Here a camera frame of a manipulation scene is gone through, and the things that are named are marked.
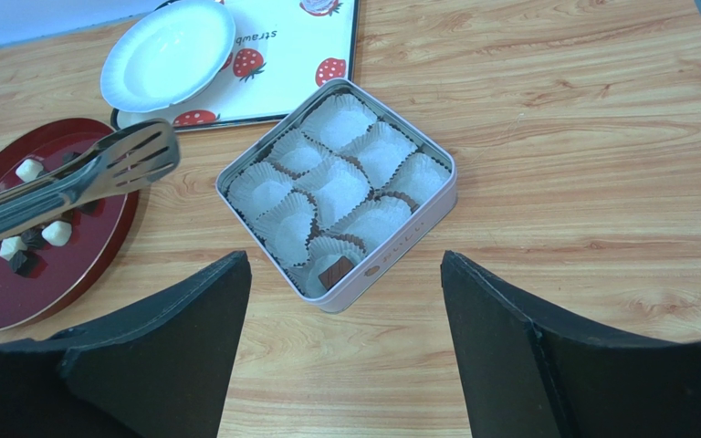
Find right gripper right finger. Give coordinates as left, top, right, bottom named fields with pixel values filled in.
left=441, top=251, right=701, bottom=437

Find strawberry pattern tray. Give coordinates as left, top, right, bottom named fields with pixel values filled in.
left=110, top=1, right=360, bottom=131

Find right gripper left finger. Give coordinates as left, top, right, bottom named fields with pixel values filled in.
left=0, top=251, right=252, bottom=437

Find white paper plate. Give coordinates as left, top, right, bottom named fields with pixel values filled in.
left=99, top=1, right=236, bottom=113

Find brown chocolate piece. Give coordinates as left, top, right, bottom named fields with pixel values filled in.
left=318, top=255, right=355, bottom=290

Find pink chocolate tin box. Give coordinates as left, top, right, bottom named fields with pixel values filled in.
left=215, top=78, right=457, bottom=313

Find red round tray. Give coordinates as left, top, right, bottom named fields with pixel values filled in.
left=0, top=118, right=139, bottom=329

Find metal serving tongs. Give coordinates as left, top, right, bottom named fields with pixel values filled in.
left=0, top=119, right=181, bottom=241

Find white chocolate piece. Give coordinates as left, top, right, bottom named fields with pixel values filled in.
left=15, top=159, right=46, bottom=183

